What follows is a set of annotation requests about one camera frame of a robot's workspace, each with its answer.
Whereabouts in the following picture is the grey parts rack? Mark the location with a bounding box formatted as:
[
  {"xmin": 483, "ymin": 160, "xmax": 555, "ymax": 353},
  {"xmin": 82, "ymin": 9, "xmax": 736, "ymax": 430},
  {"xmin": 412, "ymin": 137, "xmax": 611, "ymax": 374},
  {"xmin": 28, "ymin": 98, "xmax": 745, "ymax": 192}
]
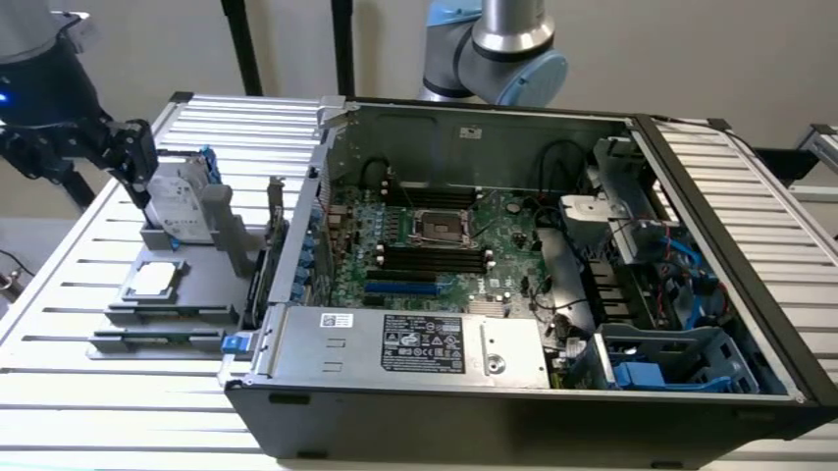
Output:
[{"xmin": 86, "ymin": 183, "xmax": 290, "ymax": 355}]

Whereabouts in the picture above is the black tripod leg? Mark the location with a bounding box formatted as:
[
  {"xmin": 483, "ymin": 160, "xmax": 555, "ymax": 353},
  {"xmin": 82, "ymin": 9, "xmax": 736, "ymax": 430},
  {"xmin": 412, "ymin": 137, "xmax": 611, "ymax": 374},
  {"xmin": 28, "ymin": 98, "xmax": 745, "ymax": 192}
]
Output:
[{"xmin": 54, "ymin": 156, "xmax": 98, "ymax": 213}]

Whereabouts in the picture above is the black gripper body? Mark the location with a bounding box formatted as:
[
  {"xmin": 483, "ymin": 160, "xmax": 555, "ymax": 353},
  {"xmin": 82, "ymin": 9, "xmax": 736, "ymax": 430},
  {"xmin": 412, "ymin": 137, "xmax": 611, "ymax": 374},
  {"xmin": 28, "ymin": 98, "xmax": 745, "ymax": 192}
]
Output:
[{"xmin": 0, "ymin": 48, "xmax": 130, "ymax": 171}]

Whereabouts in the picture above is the grey metal drive cage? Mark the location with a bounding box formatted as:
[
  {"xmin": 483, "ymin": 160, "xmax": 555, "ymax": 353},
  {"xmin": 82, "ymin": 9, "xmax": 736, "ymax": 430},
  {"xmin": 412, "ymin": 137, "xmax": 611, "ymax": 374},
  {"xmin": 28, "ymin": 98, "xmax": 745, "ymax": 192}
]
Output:
[{"xmin": 557, "ymin": 135, "xmax": 683, "ymax": 264}]

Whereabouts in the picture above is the blue disk bay caddy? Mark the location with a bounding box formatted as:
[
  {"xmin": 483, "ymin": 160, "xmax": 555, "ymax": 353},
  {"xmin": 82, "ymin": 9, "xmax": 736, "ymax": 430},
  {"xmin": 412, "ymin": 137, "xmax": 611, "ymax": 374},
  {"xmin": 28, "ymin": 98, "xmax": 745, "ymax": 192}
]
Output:
[{"xmin": 591, "ymin": 322, "xmax": 765, "ymax": 395}]

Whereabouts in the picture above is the silver CPU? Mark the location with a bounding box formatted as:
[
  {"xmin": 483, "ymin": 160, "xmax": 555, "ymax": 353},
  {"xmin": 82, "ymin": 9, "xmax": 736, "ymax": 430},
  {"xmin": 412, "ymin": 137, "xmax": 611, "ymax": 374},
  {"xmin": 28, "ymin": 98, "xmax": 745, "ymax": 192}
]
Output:
[{"xmin": 126, "ymin": 261, "xmax": 190, "ymax": 299}]

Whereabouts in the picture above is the CPU socket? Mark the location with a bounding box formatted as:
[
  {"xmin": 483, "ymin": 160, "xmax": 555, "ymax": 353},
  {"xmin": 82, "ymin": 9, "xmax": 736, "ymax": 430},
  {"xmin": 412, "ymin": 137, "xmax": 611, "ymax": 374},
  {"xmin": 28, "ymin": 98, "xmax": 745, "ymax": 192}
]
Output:
[{"xmin": 399, "ymin": 207, "xmax": 477, "ymax": 247}]

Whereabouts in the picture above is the black table cable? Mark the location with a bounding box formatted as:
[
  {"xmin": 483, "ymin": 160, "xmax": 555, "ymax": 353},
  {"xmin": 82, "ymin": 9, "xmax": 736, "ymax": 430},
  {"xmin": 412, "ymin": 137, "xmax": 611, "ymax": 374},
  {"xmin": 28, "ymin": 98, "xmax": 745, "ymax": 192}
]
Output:
[{"xmin": 652, "ymin": 115, "xmax": 791, "ymax": 185}]

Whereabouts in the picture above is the black air shroud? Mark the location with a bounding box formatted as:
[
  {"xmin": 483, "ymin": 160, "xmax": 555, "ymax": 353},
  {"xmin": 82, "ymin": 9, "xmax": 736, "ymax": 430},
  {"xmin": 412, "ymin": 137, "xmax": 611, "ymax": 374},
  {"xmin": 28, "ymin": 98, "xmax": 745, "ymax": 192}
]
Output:
[{"xmin": 533, "ymin": 227, "xmax": 597, "ymax": 336}]

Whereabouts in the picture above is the silver chipset heatsink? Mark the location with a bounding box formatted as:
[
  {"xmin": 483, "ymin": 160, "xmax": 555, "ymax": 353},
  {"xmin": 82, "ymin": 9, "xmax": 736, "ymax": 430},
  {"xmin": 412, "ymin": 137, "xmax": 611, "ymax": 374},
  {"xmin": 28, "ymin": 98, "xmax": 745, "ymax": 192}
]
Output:
[{"xmin": 465, "ymin": 299, "xmax": 513, "ymax": 319}]

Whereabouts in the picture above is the blue wire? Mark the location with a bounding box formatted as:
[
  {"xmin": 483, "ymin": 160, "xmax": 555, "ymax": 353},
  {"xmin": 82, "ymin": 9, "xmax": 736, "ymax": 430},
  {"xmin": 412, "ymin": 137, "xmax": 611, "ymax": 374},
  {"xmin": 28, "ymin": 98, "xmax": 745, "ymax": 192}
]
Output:
[{"xmin": 660, "ymin": 229, "xmax": 732, "ymax": 328}]

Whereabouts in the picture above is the green motherboard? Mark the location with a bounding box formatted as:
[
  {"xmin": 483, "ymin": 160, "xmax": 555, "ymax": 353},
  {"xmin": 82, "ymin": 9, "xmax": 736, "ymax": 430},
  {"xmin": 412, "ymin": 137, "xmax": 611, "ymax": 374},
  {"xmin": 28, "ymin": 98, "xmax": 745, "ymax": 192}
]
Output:
[{"xmin": 312, "ymin": 181, "xmax": 591, "ymax": 354}]

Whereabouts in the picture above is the silver power supply unit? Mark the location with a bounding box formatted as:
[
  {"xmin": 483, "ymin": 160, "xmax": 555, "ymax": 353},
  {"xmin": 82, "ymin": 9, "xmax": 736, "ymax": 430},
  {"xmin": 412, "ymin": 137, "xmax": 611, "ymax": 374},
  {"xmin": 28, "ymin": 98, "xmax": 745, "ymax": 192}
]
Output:
[{"xmin": 262, "ymin": 304, "xmax": 552, "ymax": 391}]

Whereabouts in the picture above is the graphics card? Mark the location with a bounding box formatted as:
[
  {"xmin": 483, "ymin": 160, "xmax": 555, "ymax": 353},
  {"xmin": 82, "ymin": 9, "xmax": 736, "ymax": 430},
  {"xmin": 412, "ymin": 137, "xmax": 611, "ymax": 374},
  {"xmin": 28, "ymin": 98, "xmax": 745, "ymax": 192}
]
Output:
[{"xmin": 241, "ymin": 175, "xmax": 290, "ymax": 331}]

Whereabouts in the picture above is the aluminium frame table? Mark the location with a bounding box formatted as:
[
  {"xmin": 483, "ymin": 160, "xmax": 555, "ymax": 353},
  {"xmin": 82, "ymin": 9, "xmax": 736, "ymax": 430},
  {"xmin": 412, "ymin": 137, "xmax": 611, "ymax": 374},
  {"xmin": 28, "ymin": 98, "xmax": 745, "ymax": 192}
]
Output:
[{"xmin": 788, "ymin": 124, "xmax": 838, "ymax": 203}]

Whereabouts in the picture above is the thin black cable loop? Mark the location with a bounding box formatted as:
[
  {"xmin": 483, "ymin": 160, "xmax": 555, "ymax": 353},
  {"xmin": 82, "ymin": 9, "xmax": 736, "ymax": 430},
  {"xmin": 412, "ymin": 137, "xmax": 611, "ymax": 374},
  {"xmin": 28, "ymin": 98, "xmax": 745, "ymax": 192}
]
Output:
[{"xmin": 0, "ymin": 248, "xmax": 29, "ymax": 298}]

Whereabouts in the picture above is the silver hard disk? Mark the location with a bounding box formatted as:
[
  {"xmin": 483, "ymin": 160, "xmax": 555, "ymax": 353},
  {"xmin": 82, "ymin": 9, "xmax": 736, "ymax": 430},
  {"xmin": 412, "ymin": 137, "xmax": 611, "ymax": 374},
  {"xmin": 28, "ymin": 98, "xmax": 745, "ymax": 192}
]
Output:
[{"xmin": 141, "ymin": 144, "xmax": 222, "ymax": 251}]

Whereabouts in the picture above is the long black expansion slot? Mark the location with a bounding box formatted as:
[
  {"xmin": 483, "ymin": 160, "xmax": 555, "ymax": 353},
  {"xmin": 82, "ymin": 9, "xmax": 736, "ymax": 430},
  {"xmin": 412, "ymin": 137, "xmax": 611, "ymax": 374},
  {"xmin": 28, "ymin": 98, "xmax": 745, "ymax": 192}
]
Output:
[{"xmin": 364, "ymin": 269, "xmax": 437, "ymax": 283}]

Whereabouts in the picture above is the black table bracket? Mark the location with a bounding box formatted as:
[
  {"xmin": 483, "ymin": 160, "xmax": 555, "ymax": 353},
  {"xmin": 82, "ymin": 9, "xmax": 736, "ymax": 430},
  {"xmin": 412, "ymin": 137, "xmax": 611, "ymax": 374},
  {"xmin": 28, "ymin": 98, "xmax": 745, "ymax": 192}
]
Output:
[{"xmin": 749, "ymin": 145, "xmax": 815, "ymax": 188}]

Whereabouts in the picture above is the blue expansion slot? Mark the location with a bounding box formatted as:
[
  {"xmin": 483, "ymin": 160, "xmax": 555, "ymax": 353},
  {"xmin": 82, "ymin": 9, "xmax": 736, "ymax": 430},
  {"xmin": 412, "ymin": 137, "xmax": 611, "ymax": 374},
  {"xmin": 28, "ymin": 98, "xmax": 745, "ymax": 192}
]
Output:
[{"xmin": 364, "ymin": 280, "xmax": 440, "ymax": 296}]

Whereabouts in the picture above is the black stand pole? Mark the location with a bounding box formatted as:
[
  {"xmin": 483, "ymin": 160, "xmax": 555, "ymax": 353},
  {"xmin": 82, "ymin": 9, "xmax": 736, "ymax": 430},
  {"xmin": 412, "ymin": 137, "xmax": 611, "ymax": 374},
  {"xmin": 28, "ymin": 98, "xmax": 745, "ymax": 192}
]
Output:
[
  {"xmin": 328, "ymin": 0, "xmax": 359, "ymax": 98},
  {"xmin": 224, "ymin": 0, "xmax": 264, "ymax": 97}
]

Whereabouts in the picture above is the red wire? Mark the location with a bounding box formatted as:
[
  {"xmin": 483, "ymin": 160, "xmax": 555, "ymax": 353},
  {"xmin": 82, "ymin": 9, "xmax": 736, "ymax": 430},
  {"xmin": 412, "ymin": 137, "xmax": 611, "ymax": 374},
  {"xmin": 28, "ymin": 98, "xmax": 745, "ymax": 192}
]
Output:
[{"xmin": 656, "ymin": 222, "xmax": 683, "ymax": 262}]

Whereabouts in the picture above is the black looped wire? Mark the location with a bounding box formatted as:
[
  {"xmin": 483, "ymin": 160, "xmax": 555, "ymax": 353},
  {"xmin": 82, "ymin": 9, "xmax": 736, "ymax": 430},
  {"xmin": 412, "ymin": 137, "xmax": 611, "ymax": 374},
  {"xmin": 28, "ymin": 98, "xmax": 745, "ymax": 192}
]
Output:
[
  {"xmin": 537, "ymin": 138, "xmax": 580, "ymax": 198},
  {"xmin": 361, "ymin": 155, "xmax": 395, "ymax": 198}
]

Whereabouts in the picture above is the black open PC case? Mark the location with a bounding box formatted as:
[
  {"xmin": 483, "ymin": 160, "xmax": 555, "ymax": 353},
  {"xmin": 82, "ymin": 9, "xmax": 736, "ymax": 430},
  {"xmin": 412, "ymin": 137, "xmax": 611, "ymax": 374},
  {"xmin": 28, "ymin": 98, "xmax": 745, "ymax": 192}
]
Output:
[{"xmin": 224, "ymin": 95, "xmax": 838, "ymax": 461}]

